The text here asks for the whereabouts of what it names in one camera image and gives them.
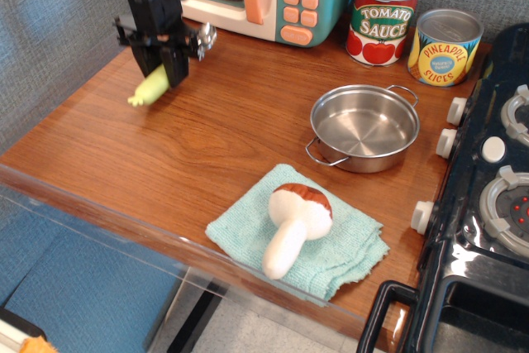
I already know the pineapple slices can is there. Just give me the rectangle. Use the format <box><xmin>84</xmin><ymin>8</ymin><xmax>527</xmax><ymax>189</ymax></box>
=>
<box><xmin>407</xmin><ymin>8</ymin><xmax>484</xmax><ymax>88</ymax></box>

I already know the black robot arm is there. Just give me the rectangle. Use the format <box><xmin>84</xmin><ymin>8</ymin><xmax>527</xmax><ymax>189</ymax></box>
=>
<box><xmin>114</xmin><ymin>0</ymin><xmax>199</xmax><ymax>88</ymax></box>

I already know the spoon with green handle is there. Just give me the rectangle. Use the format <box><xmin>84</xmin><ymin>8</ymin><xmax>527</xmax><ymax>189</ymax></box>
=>
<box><xmin>118</xmin><ymin>22</ymin><xmax>217</xmax><ymax>107</ymax></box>

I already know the light blue cloth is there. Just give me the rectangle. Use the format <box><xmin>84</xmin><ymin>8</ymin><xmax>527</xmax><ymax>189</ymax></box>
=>
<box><xmin>206</xmin><ymin>164</ymin><xmax>389</xmax><ymax>306</ymax></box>

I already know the tomato sauce can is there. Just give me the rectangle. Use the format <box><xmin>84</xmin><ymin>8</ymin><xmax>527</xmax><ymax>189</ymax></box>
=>
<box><xmin>346</xmin><ymin>0</ymin><xmax>418</xmax><ymax>66</ymax></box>

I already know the plush mushroom toy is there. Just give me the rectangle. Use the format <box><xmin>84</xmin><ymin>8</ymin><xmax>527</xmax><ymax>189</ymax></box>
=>
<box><xmin>262</xmin><ymin>183</ymin><xmax>333</xmax><ymax>279</ymax></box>

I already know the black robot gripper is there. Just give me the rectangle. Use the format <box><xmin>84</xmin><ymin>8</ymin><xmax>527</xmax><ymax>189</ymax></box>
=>
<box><xmin>115</xmin><ymin>0</ymin><xmax>199</xmax><ymax>88</ymax></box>

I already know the stainless steel pan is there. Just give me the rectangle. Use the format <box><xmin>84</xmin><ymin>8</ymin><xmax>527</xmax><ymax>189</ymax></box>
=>
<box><xmin>305</xmin><ymin>84</ymin><xmax>420</xmax><ymax>174</ymax></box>

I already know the black toy stove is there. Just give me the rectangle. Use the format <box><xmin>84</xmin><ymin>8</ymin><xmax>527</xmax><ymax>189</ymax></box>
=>
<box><xmin>358</xmin><ymin>23</ymin><xmax>528</xmax><ymax>352</ymax></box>

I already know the orange object at corner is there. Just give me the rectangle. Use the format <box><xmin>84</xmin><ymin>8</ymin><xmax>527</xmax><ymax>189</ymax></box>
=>
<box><xmin>0</xmin><ymin>307</ymin><xmax>59</xmax><ymax>353</ymax></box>

